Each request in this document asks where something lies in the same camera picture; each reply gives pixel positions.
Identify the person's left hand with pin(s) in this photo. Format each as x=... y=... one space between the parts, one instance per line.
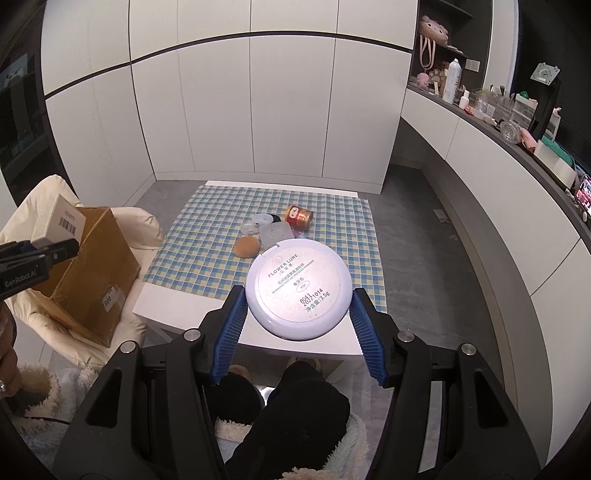
x=9 y=364

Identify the small white carton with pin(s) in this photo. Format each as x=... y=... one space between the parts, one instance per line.
x=55 y=217

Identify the white green basket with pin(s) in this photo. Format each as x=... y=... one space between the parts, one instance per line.
x=554 y=159

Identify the clear acrylic organizer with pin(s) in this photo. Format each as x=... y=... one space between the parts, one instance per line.
x=494 y=106

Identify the brown paw print bag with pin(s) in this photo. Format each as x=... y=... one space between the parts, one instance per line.
x=438 y=76

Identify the dark wall shelf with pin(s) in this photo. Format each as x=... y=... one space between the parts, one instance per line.
x=461 y=50

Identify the smartphone with lit screen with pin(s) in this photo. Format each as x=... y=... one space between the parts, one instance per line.
x=584 y=194

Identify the white sideboard dark top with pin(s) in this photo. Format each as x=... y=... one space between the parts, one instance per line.
x=485 y=152

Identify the red gold can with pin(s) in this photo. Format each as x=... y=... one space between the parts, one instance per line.
x=299 y=217

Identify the cream padded armchair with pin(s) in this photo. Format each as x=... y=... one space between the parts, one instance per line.
x=138 y=230

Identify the white table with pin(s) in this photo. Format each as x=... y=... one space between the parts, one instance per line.
x=258 y=346

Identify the floor socket plate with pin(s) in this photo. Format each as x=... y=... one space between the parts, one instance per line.
x=442 y=215

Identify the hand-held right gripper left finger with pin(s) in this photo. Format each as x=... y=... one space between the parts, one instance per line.
x=231 y=332

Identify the person's black trousers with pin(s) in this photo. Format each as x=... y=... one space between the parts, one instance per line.
x=304 y=415

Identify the white spray bottle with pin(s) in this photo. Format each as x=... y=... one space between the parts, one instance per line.
x=451 y=81

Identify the blue checkered tablecloth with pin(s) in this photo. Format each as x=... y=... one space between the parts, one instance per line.
x=203 y=240

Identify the clear plastic case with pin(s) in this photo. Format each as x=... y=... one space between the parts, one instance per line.
x=274 y=233

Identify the clear glass bowl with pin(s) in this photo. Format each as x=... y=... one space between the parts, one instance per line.
x=509 y=131

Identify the pink plush toy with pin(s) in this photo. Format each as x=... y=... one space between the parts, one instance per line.
x=422 y=79

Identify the brown cardboard box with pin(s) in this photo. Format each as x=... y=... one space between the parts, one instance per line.
x=92 y=263

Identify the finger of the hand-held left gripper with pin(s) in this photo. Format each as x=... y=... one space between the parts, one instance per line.
x=60 y=251

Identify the small white bottle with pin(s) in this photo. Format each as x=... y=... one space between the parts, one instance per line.
x=464 y=101

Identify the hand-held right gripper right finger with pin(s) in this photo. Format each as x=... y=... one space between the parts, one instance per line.
x=367 y=337

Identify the round white powder compact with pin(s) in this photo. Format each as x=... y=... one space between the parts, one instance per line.
x=300 y=290

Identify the black glass panel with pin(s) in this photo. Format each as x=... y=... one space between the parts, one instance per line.
x=23 y=101

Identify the tan fluffy slipper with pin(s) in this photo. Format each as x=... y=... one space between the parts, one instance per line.
x=314 y=364
x=240 y=373

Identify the tan powder puff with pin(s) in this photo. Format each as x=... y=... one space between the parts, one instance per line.
x=247 y=247

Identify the pink soft item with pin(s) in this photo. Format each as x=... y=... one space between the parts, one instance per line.
x=527 y=137

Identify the white mini drawer organizer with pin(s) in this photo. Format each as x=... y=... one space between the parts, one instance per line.
x=524 y=113

